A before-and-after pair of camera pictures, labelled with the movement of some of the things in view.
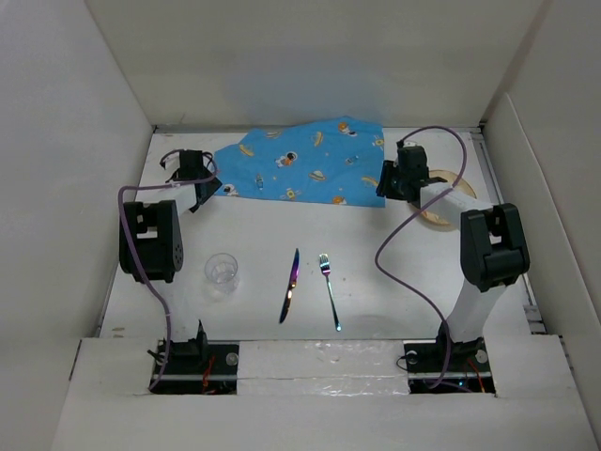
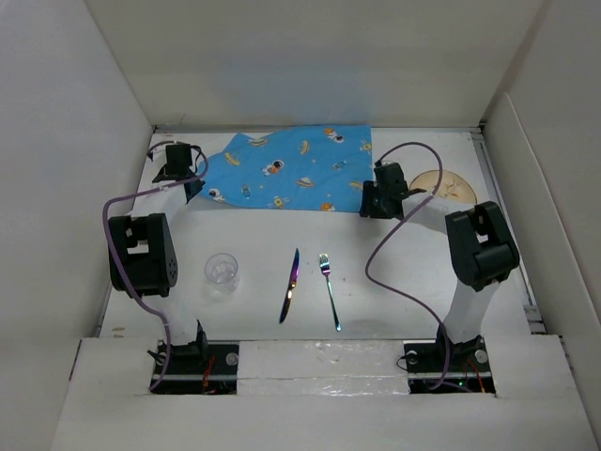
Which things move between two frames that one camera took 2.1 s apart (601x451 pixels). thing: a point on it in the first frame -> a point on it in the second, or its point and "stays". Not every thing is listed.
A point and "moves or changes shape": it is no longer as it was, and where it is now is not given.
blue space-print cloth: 334,162 moves or changes shape
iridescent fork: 326,271 stays
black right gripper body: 392,180 -> 374,201
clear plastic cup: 221,270 stays
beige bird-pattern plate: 462,186 stays
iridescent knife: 293,283 stays
